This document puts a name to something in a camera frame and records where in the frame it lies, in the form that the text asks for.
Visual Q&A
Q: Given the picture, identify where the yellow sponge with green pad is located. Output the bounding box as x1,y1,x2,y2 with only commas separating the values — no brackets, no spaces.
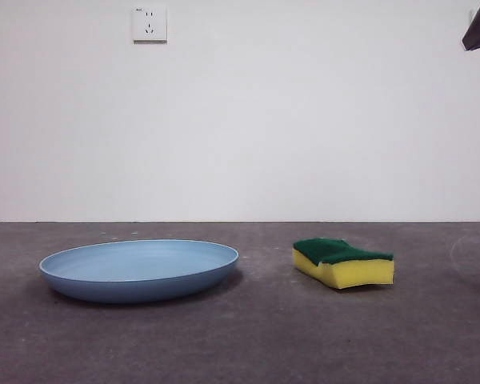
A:
291,238,396,291

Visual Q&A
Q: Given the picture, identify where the light blue round plate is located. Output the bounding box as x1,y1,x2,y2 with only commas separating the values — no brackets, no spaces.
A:
38,238,240,304

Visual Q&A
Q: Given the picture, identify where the white wall socket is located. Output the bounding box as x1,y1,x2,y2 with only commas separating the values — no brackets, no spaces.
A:
133,6,169,44

